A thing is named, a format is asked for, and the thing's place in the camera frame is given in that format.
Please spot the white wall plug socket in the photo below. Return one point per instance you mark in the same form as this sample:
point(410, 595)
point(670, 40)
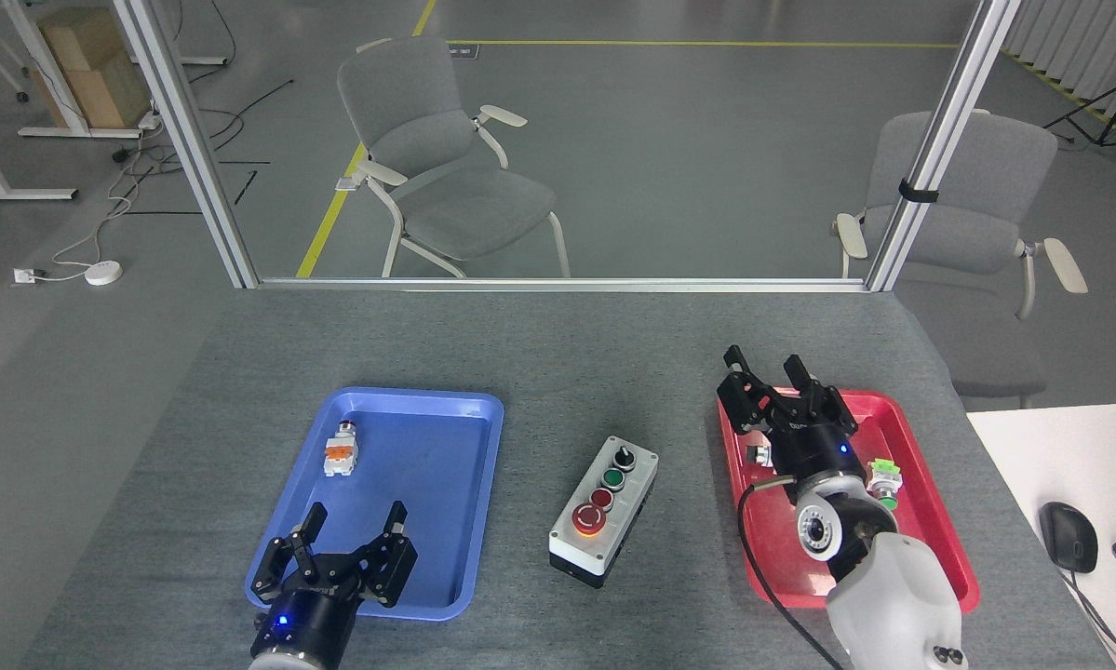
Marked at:
point(24, 275)

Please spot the grey four-button control box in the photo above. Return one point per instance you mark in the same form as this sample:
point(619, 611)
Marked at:
point(604, 507)

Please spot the white round floor device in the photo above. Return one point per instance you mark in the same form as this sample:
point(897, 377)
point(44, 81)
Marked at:
point(103, 273)

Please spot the grey fabric armchair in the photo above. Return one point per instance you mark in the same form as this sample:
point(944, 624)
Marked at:
point(455, 191)
point(995, 214)

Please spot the black-headed green switch module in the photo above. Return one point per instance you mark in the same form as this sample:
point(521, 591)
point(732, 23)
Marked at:
point(759, 454)

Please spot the white side table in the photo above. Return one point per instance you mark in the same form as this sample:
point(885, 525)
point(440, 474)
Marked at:
point(1051, 456)

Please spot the white pleated curtain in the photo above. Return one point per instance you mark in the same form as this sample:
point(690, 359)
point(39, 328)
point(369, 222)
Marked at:
point(1088, 46)

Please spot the orange white push button switch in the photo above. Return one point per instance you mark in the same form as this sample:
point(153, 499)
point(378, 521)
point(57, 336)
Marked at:
point(340, 454)

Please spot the green-headed push button switch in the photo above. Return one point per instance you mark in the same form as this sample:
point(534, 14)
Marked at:
point(885, 479)

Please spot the blue plastic tray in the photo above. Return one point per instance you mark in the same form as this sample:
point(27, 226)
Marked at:
point(427, 465)

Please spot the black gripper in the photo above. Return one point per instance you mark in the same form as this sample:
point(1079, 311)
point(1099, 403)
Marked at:
point(813, 451)
point(306, 623)

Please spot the silver aluminium cross rail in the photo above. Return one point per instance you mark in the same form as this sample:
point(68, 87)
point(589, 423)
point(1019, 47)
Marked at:
point(558, 284)

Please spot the black computer mouse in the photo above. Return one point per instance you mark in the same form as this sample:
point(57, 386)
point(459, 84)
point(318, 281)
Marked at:
point(1069, 535)

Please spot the brown cardboard box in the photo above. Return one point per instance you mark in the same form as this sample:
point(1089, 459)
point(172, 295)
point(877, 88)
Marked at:
point(97, 65)

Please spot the red plastic tray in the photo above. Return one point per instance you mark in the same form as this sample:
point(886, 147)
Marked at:
point(930, 549)

